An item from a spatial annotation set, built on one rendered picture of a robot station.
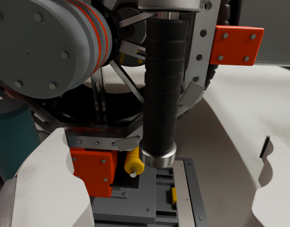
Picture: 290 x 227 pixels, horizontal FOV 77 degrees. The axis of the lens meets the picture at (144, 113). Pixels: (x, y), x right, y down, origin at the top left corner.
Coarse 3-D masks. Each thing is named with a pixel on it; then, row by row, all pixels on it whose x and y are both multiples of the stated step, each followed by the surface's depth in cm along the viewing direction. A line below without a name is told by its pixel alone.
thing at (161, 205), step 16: (160, 176) 93; (160, 192) 88; (160, 208) 81; (176, 208) 79; (96, 224) 74; (112, 224) 74; (128, 224) 74; (144, 224) 74; (160, 224) 74; (176, 224) 74
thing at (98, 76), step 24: (96, 0) 42; (120, 24) 44; (120, 48) 46; (144, 48) 46; (96, 72) 49; (120, 72) 49; (72, 96) 63; (96, 96) 53; (120, 96) 71; (72, 120) 55; (96, 120) 55; (120, 120) 54
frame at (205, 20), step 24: (216, 0) 32; (192, 24) 37; (192, 48) 35; (192, 72) 38; (0, 96) 43; (24, 96) 48; (192, 96) 40; (48, 120) 50; (72, 144) 48; (96, 144) 48; (120, 144) 47
